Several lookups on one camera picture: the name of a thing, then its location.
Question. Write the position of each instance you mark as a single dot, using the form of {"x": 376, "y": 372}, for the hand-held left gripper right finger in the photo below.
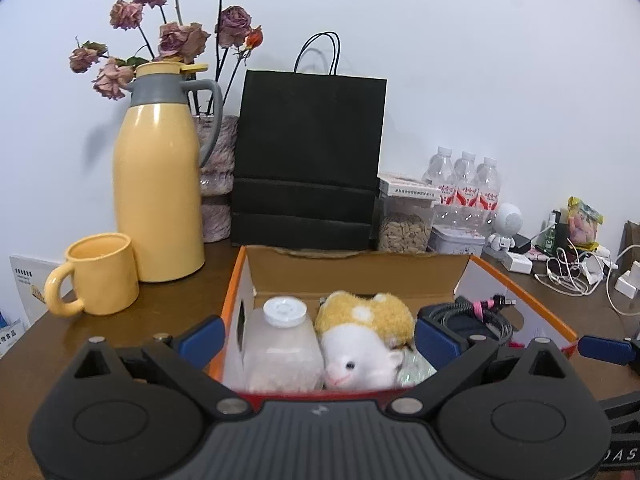
{"x": 440, "y": 342}

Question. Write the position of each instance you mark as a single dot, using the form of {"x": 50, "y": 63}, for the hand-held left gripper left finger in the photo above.
{"x": 200, "y": 342}

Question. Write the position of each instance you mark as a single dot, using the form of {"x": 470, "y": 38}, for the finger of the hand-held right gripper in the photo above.
{"x": 605, "y": 350}

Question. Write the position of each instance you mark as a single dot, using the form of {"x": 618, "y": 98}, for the clear wrapper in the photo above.
{"x": 415, "y": 367}

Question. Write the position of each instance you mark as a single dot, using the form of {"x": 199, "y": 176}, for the plastic jar white lid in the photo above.
{"x": 280, "y": 350}

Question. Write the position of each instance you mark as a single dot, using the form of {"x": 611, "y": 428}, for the yellow white plush toy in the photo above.
{"x": 360, "y": 355}

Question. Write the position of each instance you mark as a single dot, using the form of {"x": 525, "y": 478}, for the orange-edged cardboard box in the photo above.
{"x": 360, "y": 272}

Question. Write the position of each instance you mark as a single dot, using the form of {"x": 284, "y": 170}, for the grey metal tin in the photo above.
{"x": 457, "y": 242}

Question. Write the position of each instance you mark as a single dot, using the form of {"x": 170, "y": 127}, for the white charger plug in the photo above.
{"x": 517, "y": 262}

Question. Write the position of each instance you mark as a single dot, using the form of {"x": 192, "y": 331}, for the brown box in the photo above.
{"x": 632, "y": 240}

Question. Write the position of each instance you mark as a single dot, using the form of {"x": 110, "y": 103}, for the yellow mug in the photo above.
{"x": 105, "y": 280}

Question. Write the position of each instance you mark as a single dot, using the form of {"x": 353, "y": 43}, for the clear seed container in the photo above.
{"x": 405, "y": 232}

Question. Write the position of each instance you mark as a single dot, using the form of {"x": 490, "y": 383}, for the pink patterned pouch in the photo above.
{"x": 540, "y": 254}

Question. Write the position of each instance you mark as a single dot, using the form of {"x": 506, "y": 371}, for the yellow pink snack packet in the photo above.
{"x": 582, "y": 225}

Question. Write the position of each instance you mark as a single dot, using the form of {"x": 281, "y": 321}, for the small green bottle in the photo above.
{"x": 551, "y": 235}

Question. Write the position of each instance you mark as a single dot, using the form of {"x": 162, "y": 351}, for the black power adapter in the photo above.
{"x": 524, "y": 244}

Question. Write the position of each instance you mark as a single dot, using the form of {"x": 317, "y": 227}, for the white robot toy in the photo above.
{"x": 509, "y": 217}

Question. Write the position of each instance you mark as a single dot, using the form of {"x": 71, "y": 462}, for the white flat box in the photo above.
{"x": 405, "y": 187}

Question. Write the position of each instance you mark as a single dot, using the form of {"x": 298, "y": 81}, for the yellow thermos jug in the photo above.
{"x": 155, "y": 185}

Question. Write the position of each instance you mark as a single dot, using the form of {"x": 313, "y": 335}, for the white printed card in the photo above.
{"x": 30, "y": 280}

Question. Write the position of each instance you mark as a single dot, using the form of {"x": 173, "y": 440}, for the pink mottled vase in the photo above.
{"x": 220, "y": 160}

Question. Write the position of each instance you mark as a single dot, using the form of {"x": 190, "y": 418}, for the black paper bag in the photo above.
{"x": 305, "y": 160}

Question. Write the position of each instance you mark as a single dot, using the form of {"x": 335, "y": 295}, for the dried rose bouquet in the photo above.
{"x": 182, "y": 42}

